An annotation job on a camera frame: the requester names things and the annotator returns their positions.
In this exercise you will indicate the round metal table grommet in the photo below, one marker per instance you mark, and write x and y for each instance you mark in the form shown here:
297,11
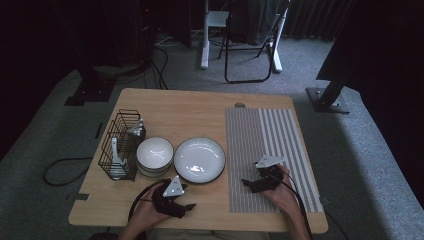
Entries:
239,105

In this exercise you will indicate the white ceramic spoon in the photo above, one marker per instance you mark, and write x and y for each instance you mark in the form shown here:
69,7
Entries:
122,162
114,148

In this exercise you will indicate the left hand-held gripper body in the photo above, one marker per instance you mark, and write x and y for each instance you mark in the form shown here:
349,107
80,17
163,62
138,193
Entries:
173,190

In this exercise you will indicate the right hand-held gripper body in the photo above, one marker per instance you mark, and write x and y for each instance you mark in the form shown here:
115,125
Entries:
268,161

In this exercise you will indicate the person's beige trousers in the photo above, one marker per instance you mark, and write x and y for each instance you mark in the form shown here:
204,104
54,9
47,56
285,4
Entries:
206,235

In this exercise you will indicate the white plate with dark rim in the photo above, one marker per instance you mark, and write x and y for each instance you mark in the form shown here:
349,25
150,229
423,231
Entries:
200,156

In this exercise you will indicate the person's left hand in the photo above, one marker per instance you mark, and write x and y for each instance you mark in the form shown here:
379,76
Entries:
145,213

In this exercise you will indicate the black stand with flat base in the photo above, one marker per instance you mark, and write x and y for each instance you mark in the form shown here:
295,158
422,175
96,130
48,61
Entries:
93,90

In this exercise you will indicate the black slanted stand with base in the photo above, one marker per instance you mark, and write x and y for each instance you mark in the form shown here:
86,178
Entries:
328,96

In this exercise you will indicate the dark equipment cabinet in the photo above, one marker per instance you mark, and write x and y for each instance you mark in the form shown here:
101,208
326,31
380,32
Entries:
133,30

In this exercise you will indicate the person's right hand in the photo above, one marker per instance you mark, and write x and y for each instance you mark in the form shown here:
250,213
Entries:
285,198

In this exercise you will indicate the grey striped placemat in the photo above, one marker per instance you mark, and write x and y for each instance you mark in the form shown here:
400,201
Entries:
246,140

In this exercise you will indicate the small black floor strip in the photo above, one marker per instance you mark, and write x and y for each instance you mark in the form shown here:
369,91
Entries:
99,130

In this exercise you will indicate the dark grey jacket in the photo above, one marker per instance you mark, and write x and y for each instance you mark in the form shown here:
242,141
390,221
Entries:
253,23

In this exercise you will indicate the black curtain panel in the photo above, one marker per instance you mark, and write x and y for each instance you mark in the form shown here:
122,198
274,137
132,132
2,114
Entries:
383,66

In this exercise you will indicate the dark pleated curtain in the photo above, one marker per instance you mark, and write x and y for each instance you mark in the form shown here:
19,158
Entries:
316,18

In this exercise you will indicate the black folding chair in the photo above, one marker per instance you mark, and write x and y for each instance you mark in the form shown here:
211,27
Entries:
226,63

